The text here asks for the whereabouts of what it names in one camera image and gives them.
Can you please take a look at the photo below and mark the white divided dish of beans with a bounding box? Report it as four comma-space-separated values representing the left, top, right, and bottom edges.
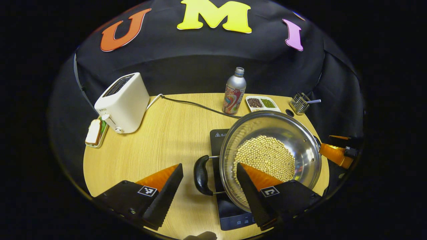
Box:
246, 96, 282, 113

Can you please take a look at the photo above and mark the white toaster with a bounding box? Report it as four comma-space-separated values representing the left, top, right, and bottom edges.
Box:
94, 72, 150, 134

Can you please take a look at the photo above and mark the white toaster cable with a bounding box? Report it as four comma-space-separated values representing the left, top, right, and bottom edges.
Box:
146, 93, 164, 111

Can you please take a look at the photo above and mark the silver printed drink bottle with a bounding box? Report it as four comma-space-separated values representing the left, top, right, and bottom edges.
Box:
223, 67, 247, 115

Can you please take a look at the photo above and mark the black induction cooktop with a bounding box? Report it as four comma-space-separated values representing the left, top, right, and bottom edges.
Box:
209, 128, 267, 231

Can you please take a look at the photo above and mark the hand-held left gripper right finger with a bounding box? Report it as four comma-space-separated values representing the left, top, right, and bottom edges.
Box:
236, 163, 322, 231

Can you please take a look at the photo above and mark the pile of soybeans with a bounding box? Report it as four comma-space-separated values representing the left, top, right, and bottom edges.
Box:
233, 135, 296, 187

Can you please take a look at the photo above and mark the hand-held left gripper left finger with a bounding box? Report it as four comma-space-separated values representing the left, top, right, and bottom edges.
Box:
93, 163, 184, 230

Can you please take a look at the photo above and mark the stainless steel pot black handle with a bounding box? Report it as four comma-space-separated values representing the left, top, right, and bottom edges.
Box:
193, 111, 322, 213

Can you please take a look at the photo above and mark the black power cable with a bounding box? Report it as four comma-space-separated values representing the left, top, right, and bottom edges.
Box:
162, 95, 242, 119

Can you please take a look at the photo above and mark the metal wire basket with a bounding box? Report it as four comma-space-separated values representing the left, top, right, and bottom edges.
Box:
289, 92, 322, 115

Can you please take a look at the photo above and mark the small white rectangular plate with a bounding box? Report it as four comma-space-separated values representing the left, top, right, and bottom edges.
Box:
85, 117, 109, 148

